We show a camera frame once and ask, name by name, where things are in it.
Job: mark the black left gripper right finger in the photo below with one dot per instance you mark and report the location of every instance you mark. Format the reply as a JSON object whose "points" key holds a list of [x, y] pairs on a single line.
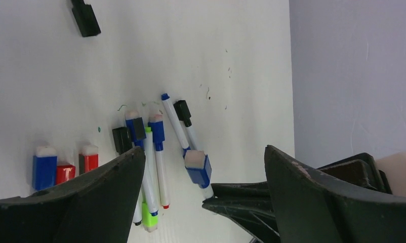
{"points": [[312, 206]]}

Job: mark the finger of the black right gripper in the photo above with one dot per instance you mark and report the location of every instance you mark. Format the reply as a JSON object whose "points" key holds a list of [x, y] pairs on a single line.
{"points": [[249, 205]]}

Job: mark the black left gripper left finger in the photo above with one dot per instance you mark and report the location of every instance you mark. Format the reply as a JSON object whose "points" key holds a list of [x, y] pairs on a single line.
{"points": [[97, 206]]}

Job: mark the blue capped pen left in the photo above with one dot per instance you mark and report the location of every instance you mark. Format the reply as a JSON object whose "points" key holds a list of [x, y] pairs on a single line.
{"points": [[44, 167]]}

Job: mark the black pen near cloth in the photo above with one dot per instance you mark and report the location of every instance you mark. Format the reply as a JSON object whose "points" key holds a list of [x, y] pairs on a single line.
{"points": [[85, 18]]}

